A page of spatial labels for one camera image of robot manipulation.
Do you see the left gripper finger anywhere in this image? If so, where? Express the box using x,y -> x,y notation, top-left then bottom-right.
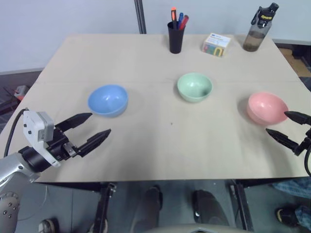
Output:
78,129 -> 112,158
55,112 -> 93,133

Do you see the black pen cup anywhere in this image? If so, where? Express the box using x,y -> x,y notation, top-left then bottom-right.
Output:
167,21 -> 186,54

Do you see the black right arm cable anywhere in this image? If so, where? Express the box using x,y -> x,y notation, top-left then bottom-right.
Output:
304,147 -> 311,177

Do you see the black table leg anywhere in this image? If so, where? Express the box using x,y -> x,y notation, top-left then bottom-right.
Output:
93,183 -> 116,233
229,179 -> 255,232

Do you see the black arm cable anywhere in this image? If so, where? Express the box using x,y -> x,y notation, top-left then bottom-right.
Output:
3,108 -> 27,158
304,147 -> 311,177

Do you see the blue jeans leg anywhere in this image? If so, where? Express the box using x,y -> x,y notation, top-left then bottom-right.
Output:
272,177 -> 311,229

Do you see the red pen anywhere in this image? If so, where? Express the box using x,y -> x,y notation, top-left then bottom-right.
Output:
179,14 -> 190,31

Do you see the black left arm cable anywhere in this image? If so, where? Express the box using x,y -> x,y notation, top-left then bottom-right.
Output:
3,108 -> 27,158

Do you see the smoky sports water bottle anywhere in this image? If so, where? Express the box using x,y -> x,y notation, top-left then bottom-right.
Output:
242,2 -> 279,52

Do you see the grey robot body front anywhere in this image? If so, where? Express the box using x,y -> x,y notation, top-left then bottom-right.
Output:
145,224 -> 242,233

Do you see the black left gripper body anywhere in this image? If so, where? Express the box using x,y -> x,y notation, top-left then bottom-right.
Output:
45,125 -> 82,162

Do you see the grey white shoe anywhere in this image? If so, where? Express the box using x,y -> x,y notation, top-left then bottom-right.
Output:
38,218 -> 59,233

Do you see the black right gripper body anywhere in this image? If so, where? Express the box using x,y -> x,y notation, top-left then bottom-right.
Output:
293,128 -> 311,157

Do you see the green bowl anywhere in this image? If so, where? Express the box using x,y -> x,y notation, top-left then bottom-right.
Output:
176,72 -> 214,103

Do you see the pink red bowl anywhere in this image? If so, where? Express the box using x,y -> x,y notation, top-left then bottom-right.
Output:
247,92 -> 290,126

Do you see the grey metal pole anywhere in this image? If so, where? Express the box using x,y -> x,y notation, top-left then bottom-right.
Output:
134,0 -> 147,34

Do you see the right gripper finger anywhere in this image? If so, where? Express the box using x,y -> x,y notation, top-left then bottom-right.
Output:
265,128 -> 299,152
284,111 -> 311,126

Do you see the black yellow shoe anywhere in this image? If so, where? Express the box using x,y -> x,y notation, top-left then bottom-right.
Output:
275,207 -> 302,228

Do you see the white printed card box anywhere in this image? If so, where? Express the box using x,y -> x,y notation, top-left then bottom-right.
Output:
201,33 -> 231,58

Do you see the blue bowl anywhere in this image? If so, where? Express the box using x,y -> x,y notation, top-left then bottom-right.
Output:
87,84 -> 129,118

